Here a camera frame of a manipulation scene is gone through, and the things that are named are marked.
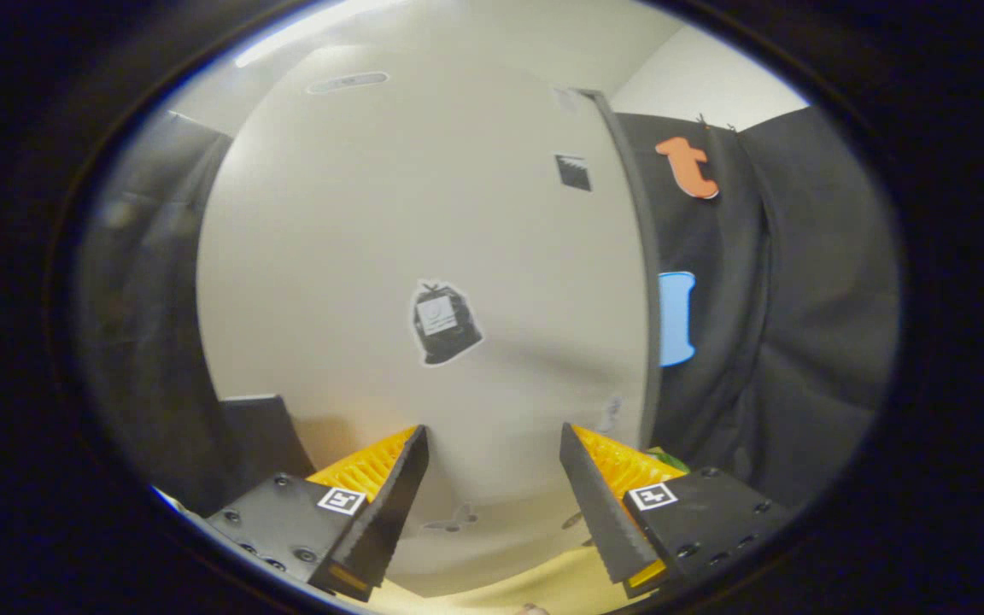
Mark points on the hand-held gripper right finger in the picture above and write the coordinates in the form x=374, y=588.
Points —
x=599, y=512

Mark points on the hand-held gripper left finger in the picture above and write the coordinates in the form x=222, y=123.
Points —
x=394, y=504

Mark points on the grey shoe cabinet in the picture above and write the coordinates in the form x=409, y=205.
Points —
x=653, y=342

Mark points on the white shoe cabinet door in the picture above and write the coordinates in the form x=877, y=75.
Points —
x=372, y=213

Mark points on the green white object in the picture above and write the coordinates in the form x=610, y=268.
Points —
x=667, y=459

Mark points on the black backdrop cloth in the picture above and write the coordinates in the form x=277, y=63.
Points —
x=799, y=299

